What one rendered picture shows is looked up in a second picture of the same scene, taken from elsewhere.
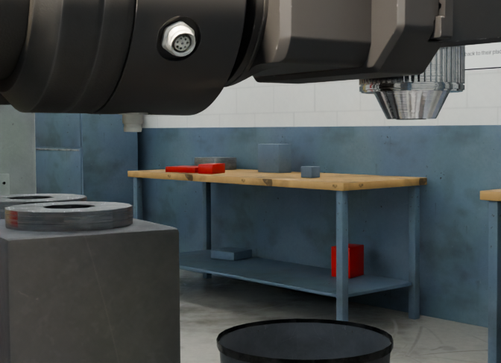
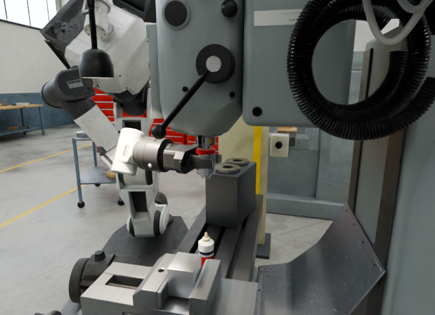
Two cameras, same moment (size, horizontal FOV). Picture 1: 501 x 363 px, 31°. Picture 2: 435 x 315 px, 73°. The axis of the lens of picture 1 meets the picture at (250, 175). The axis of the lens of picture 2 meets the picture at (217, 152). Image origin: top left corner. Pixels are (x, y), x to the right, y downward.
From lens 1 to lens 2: 0.68 m
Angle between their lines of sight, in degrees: 53
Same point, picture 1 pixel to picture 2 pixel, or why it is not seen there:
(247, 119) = not seen: outside the picture
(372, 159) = not seen: outside the picture
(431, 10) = (178, 166)
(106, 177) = not seen: outside the picture
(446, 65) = (201, 171)
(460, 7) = (199, 162)
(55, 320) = (213, 189)
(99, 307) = (221, 189)
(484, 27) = (204, 165)
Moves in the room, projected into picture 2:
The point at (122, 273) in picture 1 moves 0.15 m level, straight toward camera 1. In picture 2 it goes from (225, 184) to (191, 195)
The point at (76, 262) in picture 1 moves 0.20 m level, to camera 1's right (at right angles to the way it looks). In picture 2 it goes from (217, 180) to (259, 197)
